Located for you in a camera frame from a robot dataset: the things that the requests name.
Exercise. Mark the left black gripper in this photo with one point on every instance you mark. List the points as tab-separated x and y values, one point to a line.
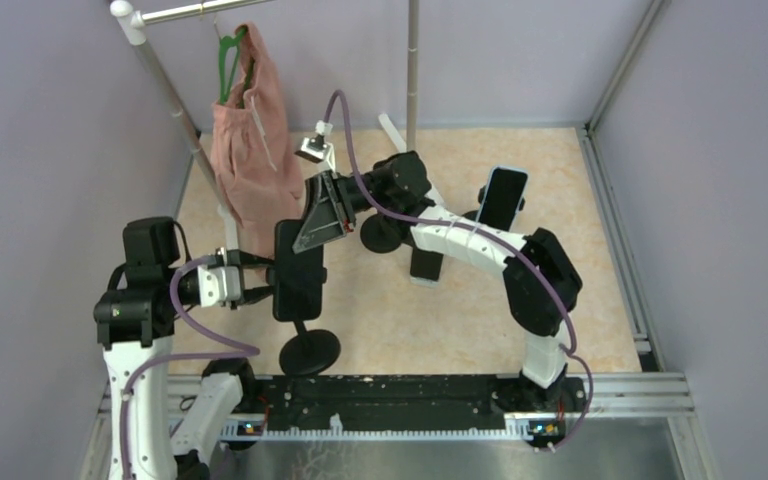
245	283

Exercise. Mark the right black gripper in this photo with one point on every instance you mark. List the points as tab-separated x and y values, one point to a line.
342	206

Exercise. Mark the black smartphone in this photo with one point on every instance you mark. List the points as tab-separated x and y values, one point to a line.
299	277

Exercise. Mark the black phone stand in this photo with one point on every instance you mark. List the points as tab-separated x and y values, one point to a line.
473	214
309	352
381	234

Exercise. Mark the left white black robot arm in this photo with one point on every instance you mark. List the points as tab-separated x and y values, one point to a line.
144	323

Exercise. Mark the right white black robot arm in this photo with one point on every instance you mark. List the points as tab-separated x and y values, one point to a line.
540	281

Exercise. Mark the blue-cased smartphone on stand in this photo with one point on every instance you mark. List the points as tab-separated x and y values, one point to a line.
504	188

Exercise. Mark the pink hanging garment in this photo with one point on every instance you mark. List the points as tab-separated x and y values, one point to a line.
252	156

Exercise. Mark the white-edged smartphone on table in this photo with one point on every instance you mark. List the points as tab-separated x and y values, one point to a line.
425	267

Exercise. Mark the metal clothes rack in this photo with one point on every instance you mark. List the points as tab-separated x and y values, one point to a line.
133	22

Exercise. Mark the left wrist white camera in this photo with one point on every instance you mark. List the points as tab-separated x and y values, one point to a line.
220	286

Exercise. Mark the wrist white camera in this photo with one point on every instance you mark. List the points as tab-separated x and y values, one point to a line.
220	286
317	149

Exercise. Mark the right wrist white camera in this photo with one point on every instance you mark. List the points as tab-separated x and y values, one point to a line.
317	149

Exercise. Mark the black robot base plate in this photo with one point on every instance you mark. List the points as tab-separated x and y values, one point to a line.
405	408

